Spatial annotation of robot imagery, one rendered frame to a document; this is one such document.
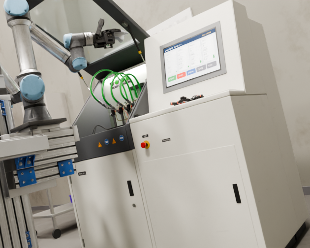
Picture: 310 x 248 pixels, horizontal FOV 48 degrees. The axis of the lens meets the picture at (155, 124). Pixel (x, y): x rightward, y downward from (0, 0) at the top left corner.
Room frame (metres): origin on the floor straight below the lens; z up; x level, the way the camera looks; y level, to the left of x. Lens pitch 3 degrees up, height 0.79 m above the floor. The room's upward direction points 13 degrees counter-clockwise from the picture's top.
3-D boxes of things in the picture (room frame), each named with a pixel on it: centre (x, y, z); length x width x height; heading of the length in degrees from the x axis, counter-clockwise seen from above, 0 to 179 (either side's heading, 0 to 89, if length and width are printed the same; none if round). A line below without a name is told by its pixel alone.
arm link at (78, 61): (1.86, 0.33, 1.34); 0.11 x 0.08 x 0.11; 21
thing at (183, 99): (2.04, -0.22, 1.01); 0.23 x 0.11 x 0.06; 54
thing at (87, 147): (2.40, 0.43, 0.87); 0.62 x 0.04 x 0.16; 54
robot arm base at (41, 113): (1.88, 0.62, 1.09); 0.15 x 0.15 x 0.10
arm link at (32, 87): (1.75, 0.57, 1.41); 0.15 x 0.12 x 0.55; 21
